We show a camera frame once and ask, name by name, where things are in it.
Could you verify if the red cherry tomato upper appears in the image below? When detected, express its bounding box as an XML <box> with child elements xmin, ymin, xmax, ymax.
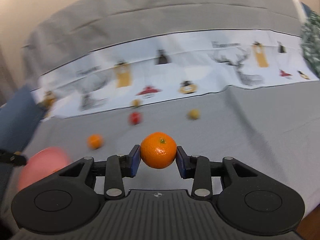
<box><xmin>129</xmin><ymin>112</ymin><xmax>143</xmax><ymax>125</ymax></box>

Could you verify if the green patterned cushion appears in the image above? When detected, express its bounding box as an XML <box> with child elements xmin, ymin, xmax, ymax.
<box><xmin>300</xmin><ymin>11</ymin><xmax>320</xmax><ymax>78</ymax></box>

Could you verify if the pink round plate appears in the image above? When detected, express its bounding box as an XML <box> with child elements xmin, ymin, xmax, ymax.
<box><xmin>17</xmin><ymin>147</ymin><xmax>71</xmax><ymax>191</ymax></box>

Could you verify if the orange mandarin upper cluster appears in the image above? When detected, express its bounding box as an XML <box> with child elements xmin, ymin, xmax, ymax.
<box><xmin>87</xmin><ymin>134</ymin><xmax>104</xmax><ymax>150</ymax></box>

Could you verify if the blue sofa armrest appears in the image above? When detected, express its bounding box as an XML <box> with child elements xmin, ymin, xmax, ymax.
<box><xmin>0</xmin><ymin>86</ymin><xmax>46</xmax><ymax>153</ymax></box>

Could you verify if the white printed cloth strip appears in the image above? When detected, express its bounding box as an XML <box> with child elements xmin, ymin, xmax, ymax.
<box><xmin>33</xmin><ymin>30</ymin><xmax>317</xmax><ymax>118</ymax></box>

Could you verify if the yellow-green fruit near strip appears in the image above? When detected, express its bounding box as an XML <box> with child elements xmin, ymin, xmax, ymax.
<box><xmin>131</xmin><ymin>99</ymin><xmax>142</xmax><ymax>108</ymax></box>

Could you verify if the small orange mandarin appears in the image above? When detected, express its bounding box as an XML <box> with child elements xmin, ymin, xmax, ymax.
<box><xmin>140</xmin><ymin>132</ymin><xmax>177</xmax><ymax>169</ymax></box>

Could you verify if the grey sofa cover cloth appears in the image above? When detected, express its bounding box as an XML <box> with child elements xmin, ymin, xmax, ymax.
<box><xmin>0</xmin><ymin>0</ymin><xmax>320</xmax><ymax>230</ymax></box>

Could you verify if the yellow-green fruit right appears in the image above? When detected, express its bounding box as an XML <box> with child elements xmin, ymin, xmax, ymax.
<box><xmin>188</xmin><ymin>109</ymin><xmax>201</xmax><ymax>120</ymax></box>

